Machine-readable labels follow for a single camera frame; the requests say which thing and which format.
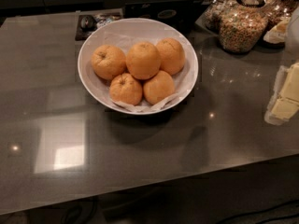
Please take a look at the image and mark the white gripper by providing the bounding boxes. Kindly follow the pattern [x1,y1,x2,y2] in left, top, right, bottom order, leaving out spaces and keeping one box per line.
[264,7,299,125]

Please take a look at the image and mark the orange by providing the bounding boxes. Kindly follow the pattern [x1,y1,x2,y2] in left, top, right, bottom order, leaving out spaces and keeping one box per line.
[91,45,126,80]
[109,73,143,105]
[126,42,161,80]
[143,70,175,105]
[156,37,186,76]

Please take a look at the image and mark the white paper bowl liner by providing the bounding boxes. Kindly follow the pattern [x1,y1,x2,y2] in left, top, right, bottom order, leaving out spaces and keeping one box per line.
[82,28,198,115]

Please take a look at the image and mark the white ceramic bowl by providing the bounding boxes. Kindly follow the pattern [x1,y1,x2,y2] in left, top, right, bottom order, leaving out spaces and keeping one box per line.
[78,18,199,115]

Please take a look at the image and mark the glass jar of cereal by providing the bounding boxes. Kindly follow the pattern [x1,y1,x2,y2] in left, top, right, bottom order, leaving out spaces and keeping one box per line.
[219,0,268,54]

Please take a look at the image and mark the glass jar behind cereal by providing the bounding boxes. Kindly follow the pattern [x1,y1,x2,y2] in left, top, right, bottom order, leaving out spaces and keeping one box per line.
[204,0,236,32]

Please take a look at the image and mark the black tray with packets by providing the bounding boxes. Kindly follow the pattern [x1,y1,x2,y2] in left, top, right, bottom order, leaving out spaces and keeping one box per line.
[75,12,122,41]

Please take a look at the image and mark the black cable on floor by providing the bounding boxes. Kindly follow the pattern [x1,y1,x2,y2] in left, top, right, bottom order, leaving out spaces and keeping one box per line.
[214,199,299,224]

